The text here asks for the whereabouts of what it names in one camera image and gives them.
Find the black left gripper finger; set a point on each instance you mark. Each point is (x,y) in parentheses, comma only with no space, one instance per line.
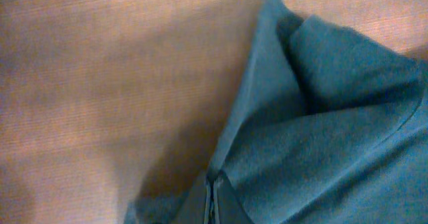
(226,207)
(195,208)

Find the dark green Nike t-shirt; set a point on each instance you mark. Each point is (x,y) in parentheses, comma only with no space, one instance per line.
(328,126)

